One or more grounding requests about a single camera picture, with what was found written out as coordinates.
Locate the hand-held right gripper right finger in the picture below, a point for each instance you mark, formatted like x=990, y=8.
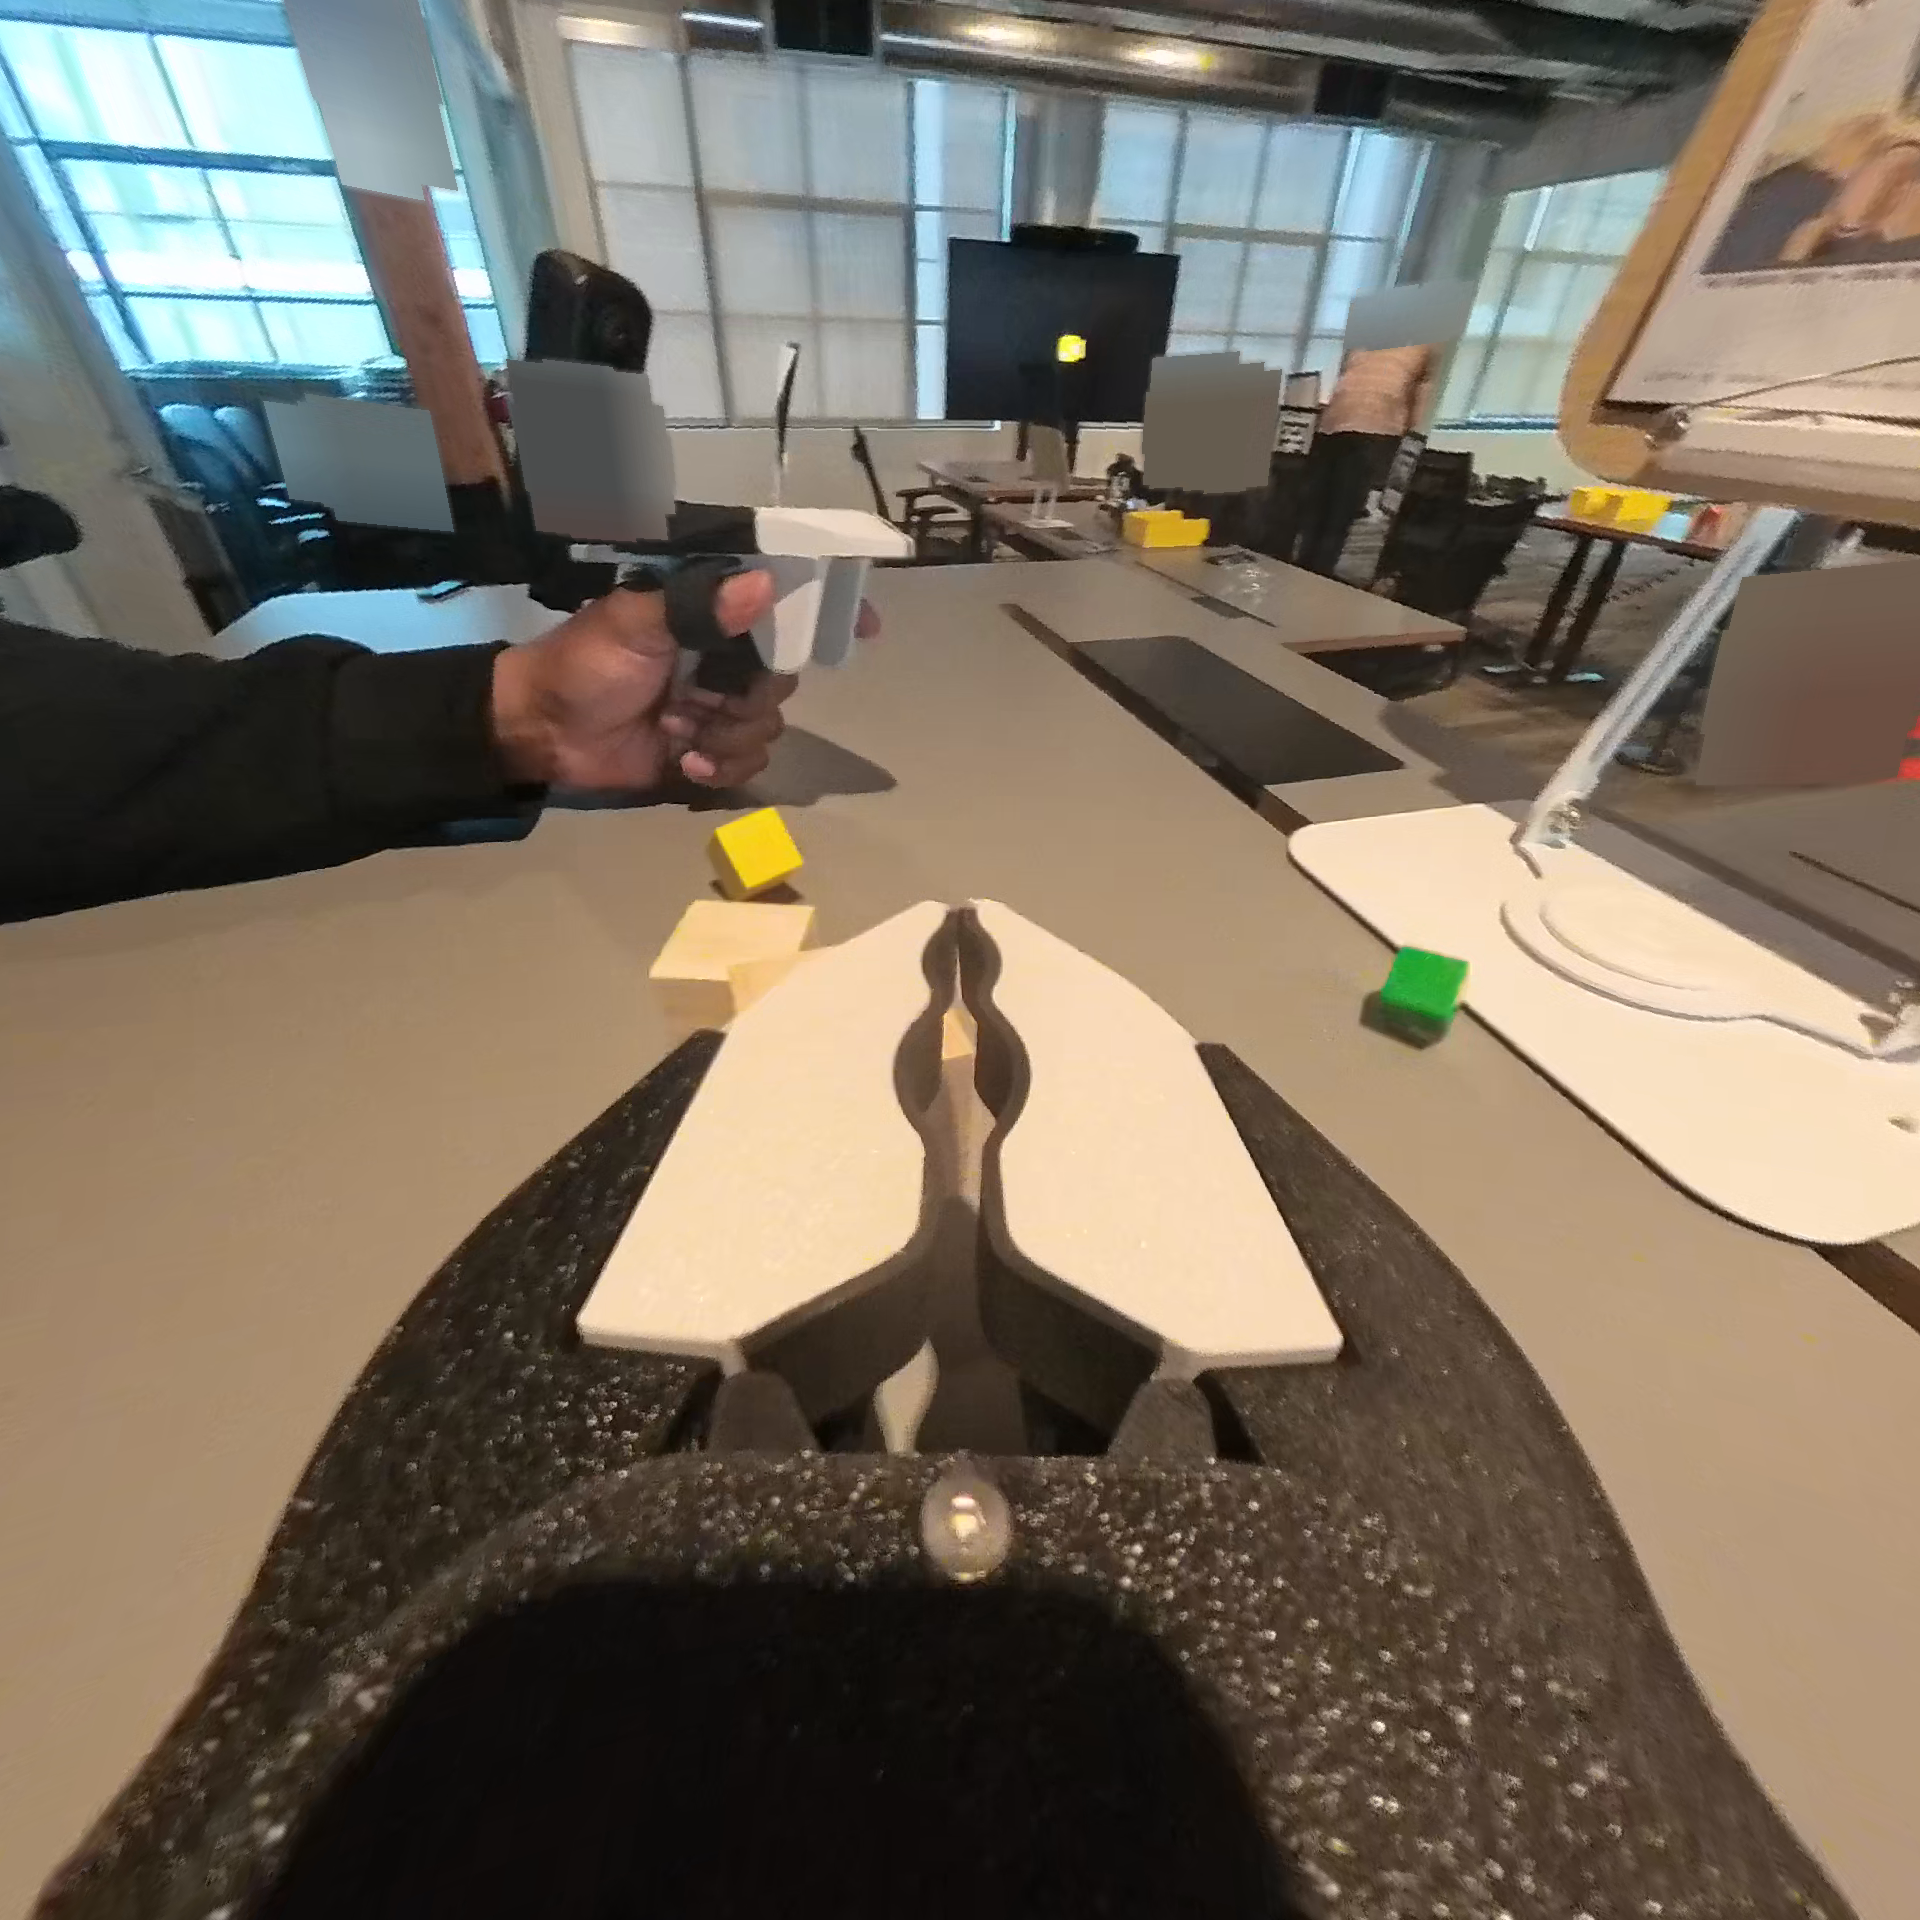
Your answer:
x=1140, y=1185

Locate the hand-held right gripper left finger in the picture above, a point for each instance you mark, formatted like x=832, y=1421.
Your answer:
x=780, y=1170

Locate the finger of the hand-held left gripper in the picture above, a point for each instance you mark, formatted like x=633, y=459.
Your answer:
x=818, y=535
x=863, y=592

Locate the yellow wooden cube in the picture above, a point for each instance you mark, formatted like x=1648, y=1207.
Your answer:
x=755, y=854

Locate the green wooden cube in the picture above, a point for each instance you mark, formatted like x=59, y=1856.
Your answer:
x=1419, y=992

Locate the person's left forearm black sleeve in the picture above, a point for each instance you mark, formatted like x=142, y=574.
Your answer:
x=225, y=764

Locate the person's left hand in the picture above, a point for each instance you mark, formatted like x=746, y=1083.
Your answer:
x=601, y=704

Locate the black office chair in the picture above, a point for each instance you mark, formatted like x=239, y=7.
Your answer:
x=1454, y=541
x=900, y=502

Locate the dark wooden table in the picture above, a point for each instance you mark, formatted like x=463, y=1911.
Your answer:
x=974, y=476

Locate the black monitor screen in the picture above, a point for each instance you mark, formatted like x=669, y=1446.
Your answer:
x=1021, y=323

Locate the yellow plastic box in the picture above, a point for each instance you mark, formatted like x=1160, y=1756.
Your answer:
x=1167, y=530
x=1620, y=507

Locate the yellow marker on clear stand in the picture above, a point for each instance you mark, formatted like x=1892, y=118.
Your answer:
x=1070, y=348

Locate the black desk mat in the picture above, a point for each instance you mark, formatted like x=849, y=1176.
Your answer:
x=1231, y=704

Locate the grey office table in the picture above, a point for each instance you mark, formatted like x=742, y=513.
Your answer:
x=1320, y=592

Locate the white stand with wooden board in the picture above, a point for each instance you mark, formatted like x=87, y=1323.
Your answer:
x=1574, y=961

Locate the printed paper sheet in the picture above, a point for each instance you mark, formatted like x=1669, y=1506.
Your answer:
x=1785, y=194

